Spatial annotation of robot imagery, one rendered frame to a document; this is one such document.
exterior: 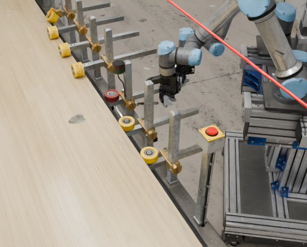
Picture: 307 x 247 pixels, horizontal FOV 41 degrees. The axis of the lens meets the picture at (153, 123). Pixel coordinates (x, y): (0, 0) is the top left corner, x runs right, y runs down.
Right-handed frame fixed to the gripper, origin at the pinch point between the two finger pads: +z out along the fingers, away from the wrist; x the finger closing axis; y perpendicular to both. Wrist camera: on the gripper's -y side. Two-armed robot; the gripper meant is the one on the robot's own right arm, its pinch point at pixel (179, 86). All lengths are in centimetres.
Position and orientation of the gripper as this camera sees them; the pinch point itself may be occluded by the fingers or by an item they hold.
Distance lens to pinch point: 239.5
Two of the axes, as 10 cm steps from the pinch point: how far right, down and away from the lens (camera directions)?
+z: -0.1, 7.7, 6.4
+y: 8.9, -2.8, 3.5
